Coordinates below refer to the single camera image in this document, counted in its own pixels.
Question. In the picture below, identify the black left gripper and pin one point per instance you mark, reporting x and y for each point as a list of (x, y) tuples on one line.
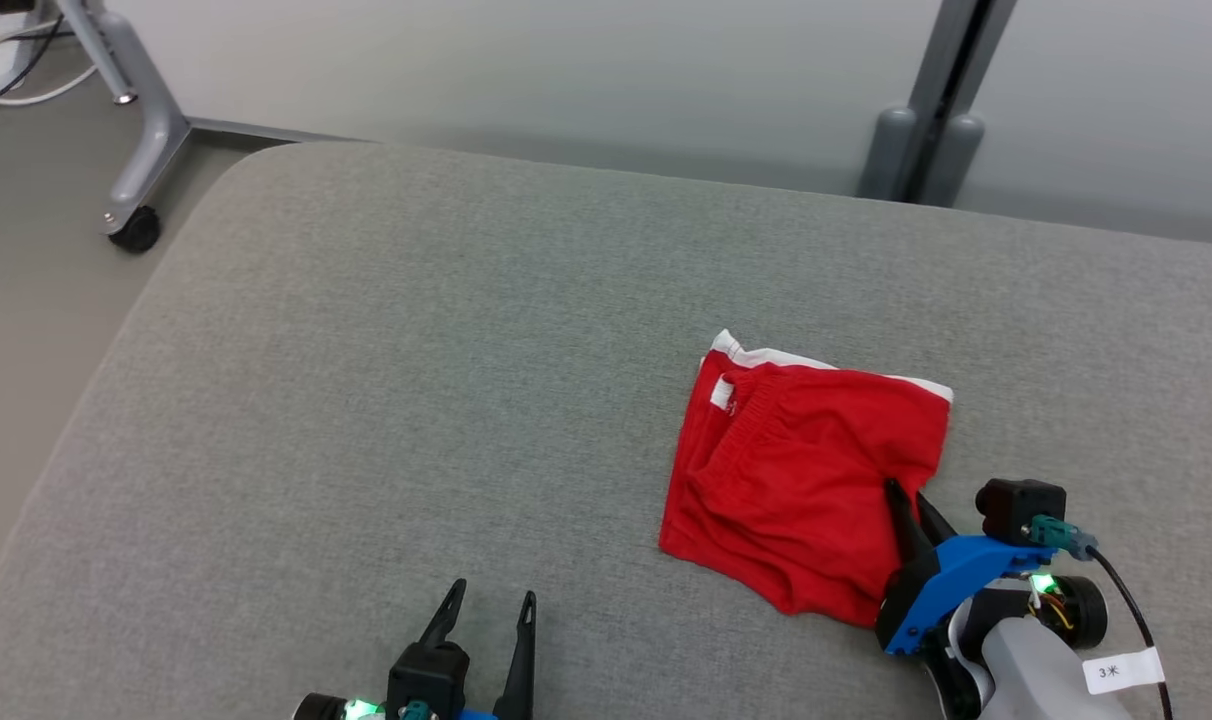
[(331, 711)]

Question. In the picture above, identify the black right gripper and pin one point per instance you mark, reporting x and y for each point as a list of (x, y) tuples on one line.
[(1083, 610)]

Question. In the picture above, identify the red shorts with white stripes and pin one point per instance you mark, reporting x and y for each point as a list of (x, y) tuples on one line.
[(796, 480)]

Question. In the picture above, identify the grey fabric sofa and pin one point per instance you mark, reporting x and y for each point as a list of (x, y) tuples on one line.
[(416, 420)]

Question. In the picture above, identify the black caster wheel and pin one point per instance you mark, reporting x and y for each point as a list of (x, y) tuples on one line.
[(136, 232)]

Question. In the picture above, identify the grey metal stand leg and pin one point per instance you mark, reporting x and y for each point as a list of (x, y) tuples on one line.
[(151, 130)]

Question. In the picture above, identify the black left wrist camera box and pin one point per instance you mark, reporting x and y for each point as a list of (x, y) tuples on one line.
[(426, 675)]

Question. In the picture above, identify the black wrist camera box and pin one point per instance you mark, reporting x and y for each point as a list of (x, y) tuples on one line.
[(426, 675), (1016, 510)]

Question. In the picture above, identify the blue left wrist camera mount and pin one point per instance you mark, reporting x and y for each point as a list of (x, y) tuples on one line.
[(476, 715)]

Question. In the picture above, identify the teal left wrist camera connector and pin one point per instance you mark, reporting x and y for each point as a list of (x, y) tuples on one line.
[(418, 712)]

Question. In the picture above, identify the teal wrist camera connector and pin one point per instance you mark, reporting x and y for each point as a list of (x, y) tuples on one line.
[(1061, 537), (418, 712)]

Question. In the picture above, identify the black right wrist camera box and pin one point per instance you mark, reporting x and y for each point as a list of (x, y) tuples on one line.
[(1016, 510)]

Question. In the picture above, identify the teal right wrist camera connector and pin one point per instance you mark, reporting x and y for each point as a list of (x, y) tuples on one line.
[(1061, 537)]

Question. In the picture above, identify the grey metal partition post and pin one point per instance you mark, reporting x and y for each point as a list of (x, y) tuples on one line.
[(941, 100)]

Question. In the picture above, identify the grey metal floor rail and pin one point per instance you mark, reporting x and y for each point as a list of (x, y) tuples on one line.
[(266, 130)]

